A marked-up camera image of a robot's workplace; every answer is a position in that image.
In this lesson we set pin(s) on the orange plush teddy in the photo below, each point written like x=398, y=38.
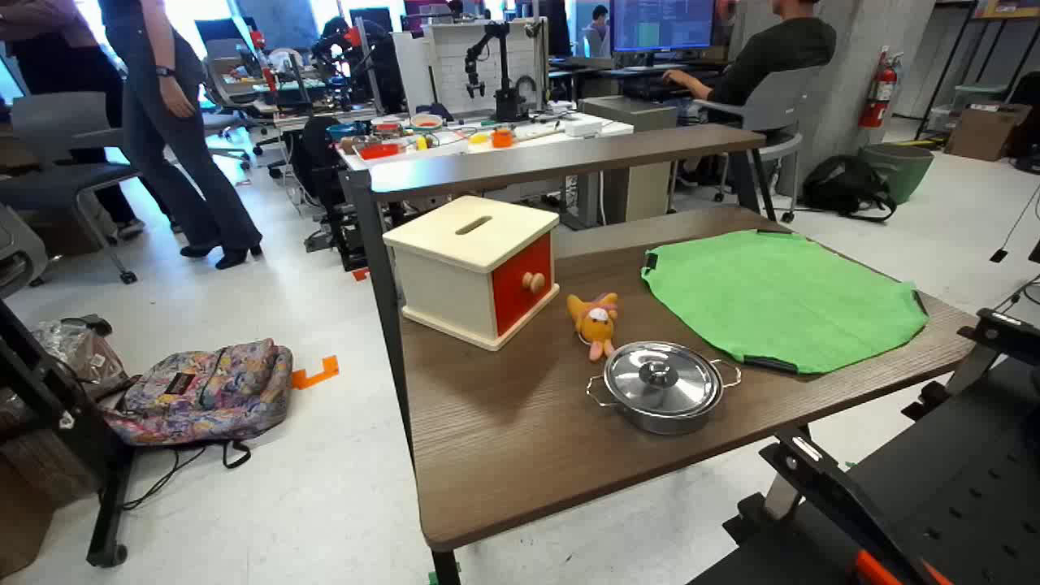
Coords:
x=594, y=321

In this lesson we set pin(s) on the small black robot arm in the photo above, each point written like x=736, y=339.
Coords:
x=504, y=77

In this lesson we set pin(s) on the wooden box with red drawer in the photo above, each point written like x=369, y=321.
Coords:
x=466, y=264

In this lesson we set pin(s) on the brown wooden desk with shelf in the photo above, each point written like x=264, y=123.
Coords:
x=521, y=443

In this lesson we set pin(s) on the white table with toys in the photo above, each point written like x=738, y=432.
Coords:
x=542, y=126

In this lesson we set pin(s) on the steel cooking pot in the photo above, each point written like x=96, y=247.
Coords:
x=666, y=418

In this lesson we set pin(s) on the white backdrop board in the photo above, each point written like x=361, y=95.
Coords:
x=444, y=66

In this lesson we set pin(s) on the green cloth mat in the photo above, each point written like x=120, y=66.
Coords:
x=781, y=296

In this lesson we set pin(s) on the computer monitor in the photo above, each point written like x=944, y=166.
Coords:
x=662, y=23

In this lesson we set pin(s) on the grey office chair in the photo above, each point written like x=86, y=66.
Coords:
x=54, y=163
x=769, y=107

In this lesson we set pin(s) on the floral backpack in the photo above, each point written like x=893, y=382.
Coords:
x=199, y=390

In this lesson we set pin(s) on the black backpack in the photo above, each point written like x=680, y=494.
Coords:
x=846, y=185

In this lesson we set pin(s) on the seated person in dark shirt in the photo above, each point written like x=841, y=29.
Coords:
x=776, y=51

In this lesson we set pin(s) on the standing person in dark trousers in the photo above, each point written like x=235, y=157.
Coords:
x=173, y=117

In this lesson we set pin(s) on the green bin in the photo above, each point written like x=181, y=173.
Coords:
x=903, y=169

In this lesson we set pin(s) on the red fire extinguisher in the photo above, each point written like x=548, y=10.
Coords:
x=878, y=91

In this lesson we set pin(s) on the clear plastic bag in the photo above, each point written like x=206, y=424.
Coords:
x=84, y=352

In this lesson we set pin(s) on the cardboard box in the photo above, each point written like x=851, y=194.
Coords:
x=983, y=130

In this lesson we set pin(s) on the orange floor bracket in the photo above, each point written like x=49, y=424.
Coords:
x=314, y=373

